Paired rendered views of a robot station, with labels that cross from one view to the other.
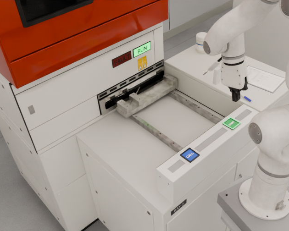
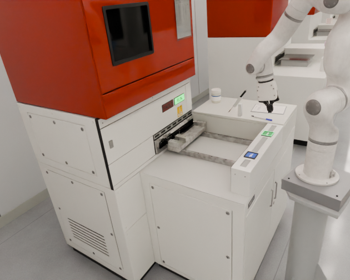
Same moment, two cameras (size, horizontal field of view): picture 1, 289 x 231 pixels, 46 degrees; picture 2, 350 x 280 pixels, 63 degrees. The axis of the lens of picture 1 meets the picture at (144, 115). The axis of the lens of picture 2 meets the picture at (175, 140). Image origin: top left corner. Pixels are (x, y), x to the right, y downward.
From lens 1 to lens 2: 0.60 m
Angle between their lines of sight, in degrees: 19
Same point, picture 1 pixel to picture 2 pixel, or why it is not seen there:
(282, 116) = (329, 91)
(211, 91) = (238, 122)
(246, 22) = (279, 41)
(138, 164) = (205, 179)
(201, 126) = (238, 148)
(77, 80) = (141, 120)
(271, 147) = (328, 113)
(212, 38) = (256, 58)
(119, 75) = (166, 120)
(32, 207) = (85, 271)
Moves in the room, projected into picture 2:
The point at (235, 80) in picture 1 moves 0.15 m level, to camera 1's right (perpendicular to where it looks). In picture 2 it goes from (270, 94) to (295, 89)
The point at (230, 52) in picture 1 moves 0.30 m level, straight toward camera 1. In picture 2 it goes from (265, 71) to (288, 89)
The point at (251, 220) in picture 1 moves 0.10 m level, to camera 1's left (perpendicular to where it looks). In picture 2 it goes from (317, 188) to (298, 194)
